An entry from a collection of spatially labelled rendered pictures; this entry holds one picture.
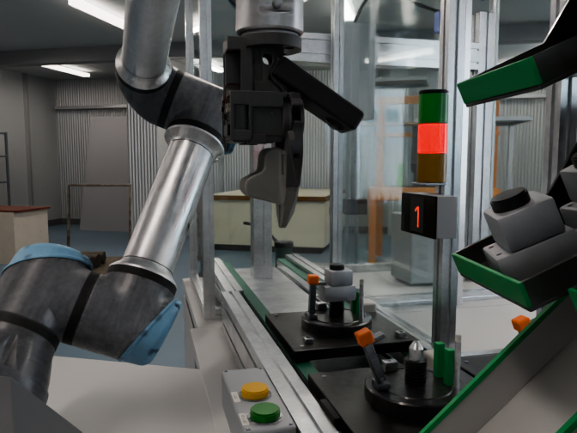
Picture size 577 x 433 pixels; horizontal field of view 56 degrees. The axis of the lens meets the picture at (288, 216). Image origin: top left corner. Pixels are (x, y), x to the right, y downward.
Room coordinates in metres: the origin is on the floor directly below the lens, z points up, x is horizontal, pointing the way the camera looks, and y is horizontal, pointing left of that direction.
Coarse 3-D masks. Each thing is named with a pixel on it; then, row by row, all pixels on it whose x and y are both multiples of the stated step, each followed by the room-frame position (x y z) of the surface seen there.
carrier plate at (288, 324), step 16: (272, 320) 1.09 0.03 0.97; (288, 320) 1.09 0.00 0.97; (384, 320) 1.09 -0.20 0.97; (288, 336) 0.99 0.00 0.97; (320, 336) 0.99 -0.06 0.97; (288, 352) 0.95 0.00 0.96; (304, 352) 0.92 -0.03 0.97; (320, 352) 0.92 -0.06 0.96; (336, 352) 0.93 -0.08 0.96; (352, 352) 0.94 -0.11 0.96; (384, 352) 0.95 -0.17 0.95
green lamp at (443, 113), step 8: (424, 96) 0.93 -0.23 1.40; (432, 96) 0.92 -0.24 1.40; (440, 96) 0.92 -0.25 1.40; (448, 96) 0.93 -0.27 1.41; (424, 104) 0.93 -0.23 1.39; (432, 104) 0.92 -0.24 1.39; (440, 104) 0.92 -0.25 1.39; (424, 112) 0.93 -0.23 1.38; (432, 112) 0.92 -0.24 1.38; (440, 112) 0.92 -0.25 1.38; (424, 120) 0.93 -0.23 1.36; (432, 120) 0.92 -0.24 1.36; (440, 120) 0.92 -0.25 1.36
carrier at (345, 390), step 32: (416, 352) 0.72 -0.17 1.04; (448, 352) 0.72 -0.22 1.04; (320, 384) 0.77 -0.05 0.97; (352, 384) 0.77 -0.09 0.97; (384, 384) 0.70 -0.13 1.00; (416, 384) 0.71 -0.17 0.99; (448, 384) 0.72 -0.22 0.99; (352, 416) 0.67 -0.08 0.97; (384, 416) 0.67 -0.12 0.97; (416, 416) 0.66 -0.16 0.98
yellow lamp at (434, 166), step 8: (424, 160) 0.92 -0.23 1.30; (432, 160) 0.92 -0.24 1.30; (440, 160) 0.92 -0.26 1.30; (424, 168) 0.92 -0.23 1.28; (432, 168) 0.92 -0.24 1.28; (440, 168) 0.92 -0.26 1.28; (416, 176) 0.94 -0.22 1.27; (424, 176) 0.92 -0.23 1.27; (432, 176) 0.92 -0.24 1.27; (440, 176) 0.92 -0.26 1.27
